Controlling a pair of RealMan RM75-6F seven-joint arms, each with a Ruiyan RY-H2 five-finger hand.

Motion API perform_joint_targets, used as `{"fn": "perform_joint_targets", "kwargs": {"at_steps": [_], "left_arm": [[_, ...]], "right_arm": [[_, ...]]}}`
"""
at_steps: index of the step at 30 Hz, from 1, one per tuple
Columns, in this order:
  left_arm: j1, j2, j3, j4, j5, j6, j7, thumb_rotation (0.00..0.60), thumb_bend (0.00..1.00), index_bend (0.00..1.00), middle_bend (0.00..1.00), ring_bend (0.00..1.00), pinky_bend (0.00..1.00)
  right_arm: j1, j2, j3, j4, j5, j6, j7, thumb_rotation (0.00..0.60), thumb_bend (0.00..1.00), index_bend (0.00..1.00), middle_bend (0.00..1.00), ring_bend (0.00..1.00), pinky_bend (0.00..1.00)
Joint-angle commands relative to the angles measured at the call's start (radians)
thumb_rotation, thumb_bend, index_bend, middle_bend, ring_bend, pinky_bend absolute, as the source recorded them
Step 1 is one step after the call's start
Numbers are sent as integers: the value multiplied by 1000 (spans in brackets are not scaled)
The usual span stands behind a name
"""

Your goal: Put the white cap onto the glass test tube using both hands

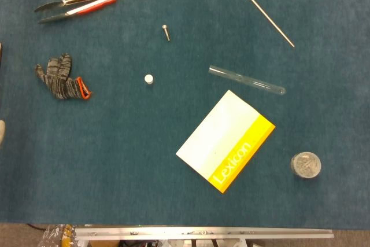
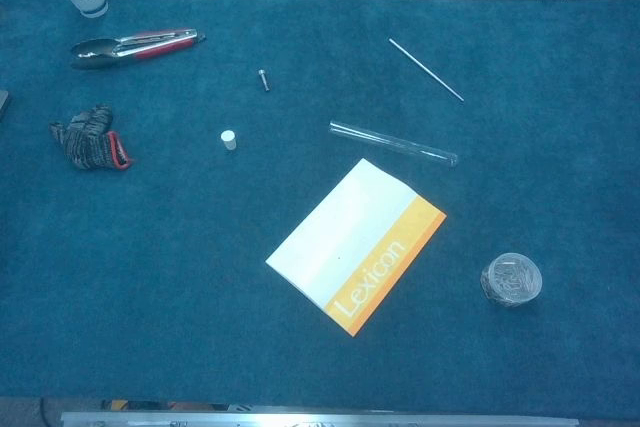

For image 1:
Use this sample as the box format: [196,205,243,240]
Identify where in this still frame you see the clear glass test tube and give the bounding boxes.
[208,65,287,96]

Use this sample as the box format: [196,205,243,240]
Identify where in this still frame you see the grey knit work glove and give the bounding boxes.
[34,53,93,101]

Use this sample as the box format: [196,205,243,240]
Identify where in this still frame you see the blue felt table cover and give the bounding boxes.
[0,0,370,230]

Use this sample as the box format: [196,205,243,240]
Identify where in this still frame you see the crumpled clear plastic wrap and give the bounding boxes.
[37,223,77,247]

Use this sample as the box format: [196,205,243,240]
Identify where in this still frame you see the white and yellow Lexicon book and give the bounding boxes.
[175,89,276,194]

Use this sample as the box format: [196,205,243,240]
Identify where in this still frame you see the thin metal rod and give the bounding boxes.
[248,0,295,48]

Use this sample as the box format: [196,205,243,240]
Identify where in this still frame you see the clear round container of clips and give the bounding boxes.
[290,151,322,180]

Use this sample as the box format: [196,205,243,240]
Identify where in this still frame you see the red-handled metal tongs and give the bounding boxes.
[34,0,124,25]

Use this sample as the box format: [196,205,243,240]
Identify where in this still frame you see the aluminium frame rail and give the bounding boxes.
[74,226,335,241]

